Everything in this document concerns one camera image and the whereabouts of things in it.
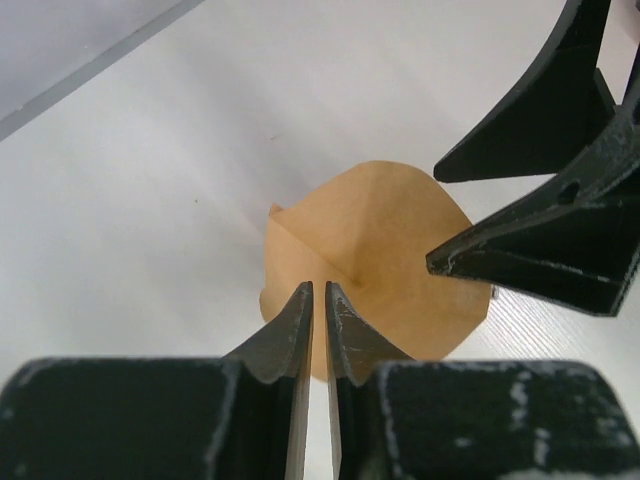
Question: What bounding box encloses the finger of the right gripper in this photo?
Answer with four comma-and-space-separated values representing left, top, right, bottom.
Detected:
426, 104, 639, 317
433, 1, 613, 182

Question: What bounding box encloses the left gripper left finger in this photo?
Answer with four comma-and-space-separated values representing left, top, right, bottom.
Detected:
1, 282, 314, 479

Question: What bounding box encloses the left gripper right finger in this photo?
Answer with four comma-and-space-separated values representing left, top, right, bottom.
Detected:
325, 282, 639, 479

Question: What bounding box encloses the single brown coffee filter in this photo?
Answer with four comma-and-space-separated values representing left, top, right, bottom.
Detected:
260, 161, 491, 381

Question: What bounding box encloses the left aluminium frame post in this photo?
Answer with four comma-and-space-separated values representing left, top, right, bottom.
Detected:
1, 1, 199, 139

